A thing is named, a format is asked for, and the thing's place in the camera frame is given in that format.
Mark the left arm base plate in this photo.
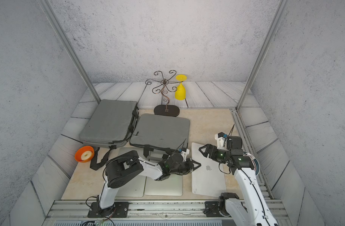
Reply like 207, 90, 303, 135
87, 202, 130, 218

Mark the brown wire cup stand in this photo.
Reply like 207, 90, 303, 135
145, 70, 180, 117

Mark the left aluminium corner post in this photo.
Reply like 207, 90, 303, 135
37, 0, 101, 104

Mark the patterned plate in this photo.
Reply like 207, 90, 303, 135
244, 152, 260, 176

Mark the yellow plastic goblet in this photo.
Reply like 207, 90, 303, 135
175, 74, 187, 100

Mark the orange bowl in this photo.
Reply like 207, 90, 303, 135
74, 146, 95, 163

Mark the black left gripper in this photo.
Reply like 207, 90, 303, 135
169, 158, 203, 176

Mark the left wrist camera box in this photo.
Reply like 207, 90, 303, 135
178, 148, 190, 162

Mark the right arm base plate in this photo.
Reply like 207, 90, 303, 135
203, 201, 227, 218

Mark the silver apple laptop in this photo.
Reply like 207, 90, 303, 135
117, 147, 146, 197
191, 143, 227, 197
143, 152, 184, 197

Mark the right aluminium corner post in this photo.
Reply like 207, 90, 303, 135
236, 0, 289, 112

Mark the grey laptop bag with strap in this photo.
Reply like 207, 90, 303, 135
80, 101, 139, 170

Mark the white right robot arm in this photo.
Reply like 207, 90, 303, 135
199, 137, 279, 226

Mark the aluminium corner post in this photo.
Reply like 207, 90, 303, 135
37, 0, 101, 104
236, 0, 289, 112

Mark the grey laptop sleeve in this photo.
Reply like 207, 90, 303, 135
130, 114, 190, 163
79, 99, 139, 148

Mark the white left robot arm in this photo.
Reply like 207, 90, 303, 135
98, 150, 201, 210

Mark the aluminium front rail frame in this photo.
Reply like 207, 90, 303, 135
42, 180, 292, 226

